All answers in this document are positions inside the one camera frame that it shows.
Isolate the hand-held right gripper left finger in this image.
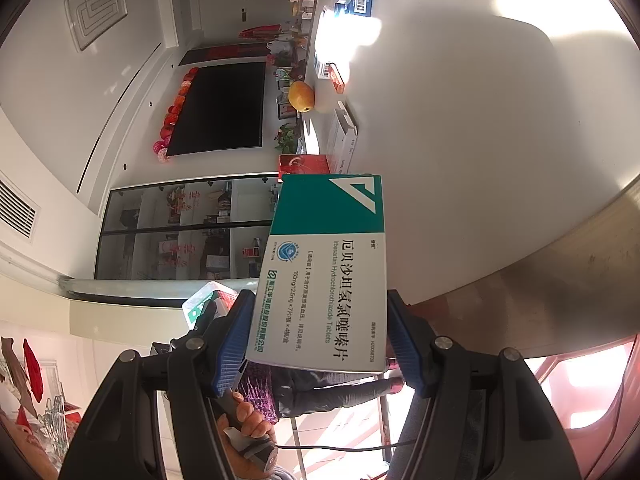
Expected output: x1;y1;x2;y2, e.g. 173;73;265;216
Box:
60;290;257;480

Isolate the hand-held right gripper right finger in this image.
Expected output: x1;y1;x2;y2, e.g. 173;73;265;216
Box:
387;290;583;480

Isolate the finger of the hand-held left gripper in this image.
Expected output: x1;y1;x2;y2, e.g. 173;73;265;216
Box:
187;300;218;343

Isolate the white green medicine box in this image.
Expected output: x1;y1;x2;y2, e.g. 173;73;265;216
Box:
182;282;238;328

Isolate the teal white medicine box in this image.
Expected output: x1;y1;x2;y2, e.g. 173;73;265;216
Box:
245;175;388;373

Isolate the red cardboard box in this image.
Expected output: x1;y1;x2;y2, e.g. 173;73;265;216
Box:
278;154;346;183

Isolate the person's left hand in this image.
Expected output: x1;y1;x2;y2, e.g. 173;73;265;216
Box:
231;393;274;441

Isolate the glass display cabinet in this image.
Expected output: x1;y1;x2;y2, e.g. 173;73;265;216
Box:
95;175;282;282

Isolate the red hanging cloth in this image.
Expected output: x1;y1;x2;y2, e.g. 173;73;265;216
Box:
22;339;45;403

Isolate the potted plant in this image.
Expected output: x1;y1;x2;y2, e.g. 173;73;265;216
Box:
274;127;300;153

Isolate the red flower garland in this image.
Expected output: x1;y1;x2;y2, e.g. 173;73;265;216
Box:
152;66;201;162

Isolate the flat white medicine box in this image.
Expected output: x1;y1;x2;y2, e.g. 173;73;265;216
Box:
325;101;360;173

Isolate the yellow orange fruit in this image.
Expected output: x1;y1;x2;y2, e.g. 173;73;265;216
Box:
287;81;316;112

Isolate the ceiling air vent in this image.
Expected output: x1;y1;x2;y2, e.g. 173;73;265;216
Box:
64;0;128;52

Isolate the black cable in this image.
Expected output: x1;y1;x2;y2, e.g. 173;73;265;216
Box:
275;437;416;453

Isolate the wall television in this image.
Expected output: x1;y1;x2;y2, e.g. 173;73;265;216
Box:
166;62;266;157

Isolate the wall air grille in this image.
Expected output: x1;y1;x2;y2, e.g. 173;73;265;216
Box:
0;170;40;246

